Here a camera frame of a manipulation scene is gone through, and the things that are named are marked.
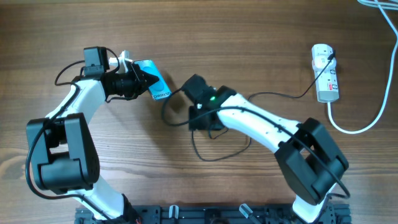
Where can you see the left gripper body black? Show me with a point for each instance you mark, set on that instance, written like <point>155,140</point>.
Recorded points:
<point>129,83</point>

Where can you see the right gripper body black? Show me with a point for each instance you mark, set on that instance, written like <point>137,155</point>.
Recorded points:
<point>200,122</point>

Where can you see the blue Galaxy smartphone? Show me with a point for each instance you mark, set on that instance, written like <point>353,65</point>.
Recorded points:
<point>158,87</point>

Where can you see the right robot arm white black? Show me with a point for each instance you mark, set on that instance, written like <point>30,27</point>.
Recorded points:
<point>309,159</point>

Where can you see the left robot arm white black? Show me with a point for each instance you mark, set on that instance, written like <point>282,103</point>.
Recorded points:
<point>62,161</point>

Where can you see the white charger plug adapter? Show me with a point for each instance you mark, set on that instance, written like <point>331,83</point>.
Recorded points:
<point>322,61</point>

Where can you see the white power strip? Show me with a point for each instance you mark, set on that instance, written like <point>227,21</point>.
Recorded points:
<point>326,84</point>

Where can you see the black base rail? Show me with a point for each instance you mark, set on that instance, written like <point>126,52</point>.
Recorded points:
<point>271,213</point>

